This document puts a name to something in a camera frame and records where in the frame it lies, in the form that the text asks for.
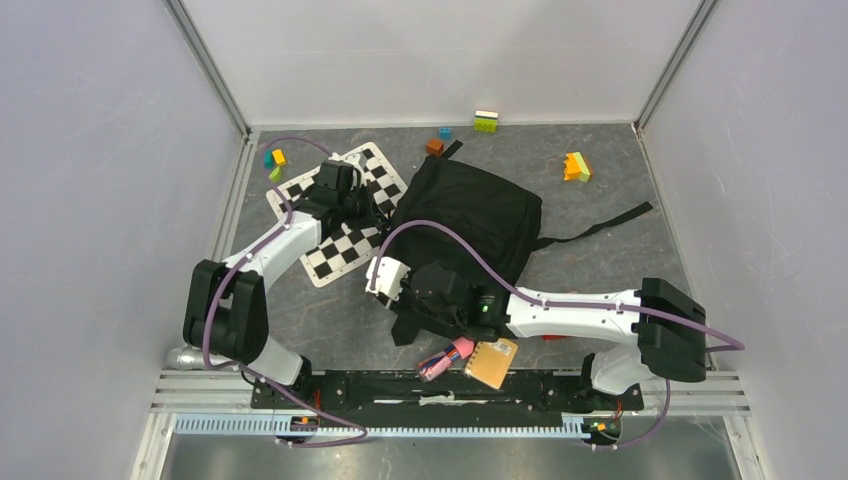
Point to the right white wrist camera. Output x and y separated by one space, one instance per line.
384 276

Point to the orange brown cube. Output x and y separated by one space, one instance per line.
434 146

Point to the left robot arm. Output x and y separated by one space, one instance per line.
226 311

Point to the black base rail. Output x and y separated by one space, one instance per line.
397 404

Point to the yellow wooden block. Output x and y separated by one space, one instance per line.
278 157

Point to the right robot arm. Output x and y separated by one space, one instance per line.
656 328

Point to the orange spiral notepad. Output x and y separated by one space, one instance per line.
490 362

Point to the black backpack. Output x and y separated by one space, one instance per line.
468 220

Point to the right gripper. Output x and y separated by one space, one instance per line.
401 304

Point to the green half-round block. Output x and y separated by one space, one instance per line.
275 175

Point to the green white lego brick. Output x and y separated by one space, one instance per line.
485 121

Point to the orange green sticky notes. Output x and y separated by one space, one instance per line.
577 168

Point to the black white chessboard mat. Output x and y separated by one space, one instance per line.
351 196

